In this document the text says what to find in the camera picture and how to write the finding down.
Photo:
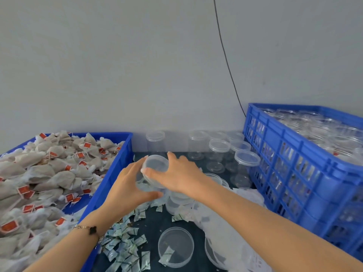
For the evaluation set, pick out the person's left hand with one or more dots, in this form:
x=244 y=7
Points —
x=127 y=192

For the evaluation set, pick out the person's right hand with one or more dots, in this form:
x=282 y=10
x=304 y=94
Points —
x=178 y=175

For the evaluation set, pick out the clear plastic jar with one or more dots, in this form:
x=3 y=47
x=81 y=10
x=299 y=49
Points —
x=154 y=162

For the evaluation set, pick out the pile of green desiccant packets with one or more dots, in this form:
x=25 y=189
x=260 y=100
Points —
x=125 y=240

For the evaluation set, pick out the group of lidded jars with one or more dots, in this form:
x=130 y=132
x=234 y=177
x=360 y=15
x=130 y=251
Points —
x=218 y=147

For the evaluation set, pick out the pile of tea bags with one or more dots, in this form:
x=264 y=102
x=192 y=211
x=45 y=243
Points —
x=45 y=178

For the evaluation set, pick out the pile of white label papers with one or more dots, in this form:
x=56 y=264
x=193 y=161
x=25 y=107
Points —
x=238 y=240

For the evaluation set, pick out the blue slatted crate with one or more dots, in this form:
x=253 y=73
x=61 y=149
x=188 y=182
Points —
x=300 y=184

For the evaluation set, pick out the person's right forearm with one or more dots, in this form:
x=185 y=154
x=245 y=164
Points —
x=272 y=229

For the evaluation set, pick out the person's left forearm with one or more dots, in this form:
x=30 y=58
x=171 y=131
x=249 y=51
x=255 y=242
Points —
x=68 y=249

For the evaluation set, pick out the blue plastic tray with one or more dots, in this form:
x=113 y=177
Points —
x=113 y=167

